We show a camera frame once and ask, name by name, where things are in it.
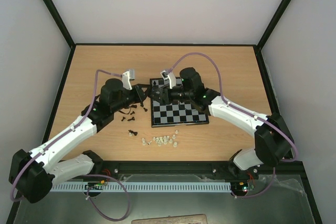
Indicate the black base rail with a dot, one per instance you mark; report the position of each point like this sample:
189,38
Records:
211,169

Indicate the black and grey chessboard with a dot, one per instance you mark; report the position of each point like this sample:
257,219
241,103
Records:
176,113

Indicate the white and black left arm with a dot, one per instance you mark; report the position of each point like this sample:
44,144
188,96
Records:
34,173

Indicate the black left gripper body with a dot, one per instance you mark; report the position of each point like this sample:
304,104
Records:
123,103

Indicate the white chess pieces cluster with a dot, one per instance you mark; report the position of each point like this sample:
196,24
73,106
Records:
164,140

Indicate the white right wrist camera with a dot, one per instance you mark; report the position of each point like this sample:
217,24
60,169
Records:
169,76

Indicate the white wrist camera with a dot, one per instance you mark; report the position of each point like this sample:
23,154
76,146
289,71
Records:
169,76
127,77

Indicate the small circuit board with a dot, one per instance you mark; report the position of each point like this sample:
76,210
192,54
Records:
246,186

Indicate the light blue cable duct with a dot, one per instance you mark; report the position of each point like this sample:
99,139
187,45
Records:
145,187

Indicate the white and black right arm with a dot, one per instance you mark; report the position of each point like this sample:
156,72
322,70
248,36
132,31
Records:
272,139

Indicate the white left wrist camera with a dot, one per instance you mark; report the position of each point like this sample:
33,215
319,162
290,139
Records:
127,77

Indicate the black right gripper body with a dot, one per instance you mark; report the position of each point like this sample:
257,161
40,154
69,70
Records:
165,96

